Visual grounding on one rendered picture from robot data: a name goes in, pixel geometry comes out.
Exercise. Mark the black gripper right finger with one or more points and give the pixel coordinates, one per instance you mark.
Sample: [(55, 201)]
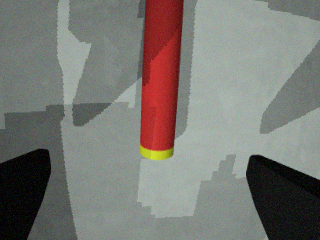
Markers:
[(288, 201)]

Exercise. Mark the red cylinder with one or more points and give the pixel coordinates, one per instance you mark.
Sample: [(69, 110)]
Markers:
[(163, 23)]

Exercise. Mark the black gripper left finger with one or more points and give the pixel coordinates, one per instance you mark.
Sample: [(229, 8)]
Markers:
[(23, 181)]

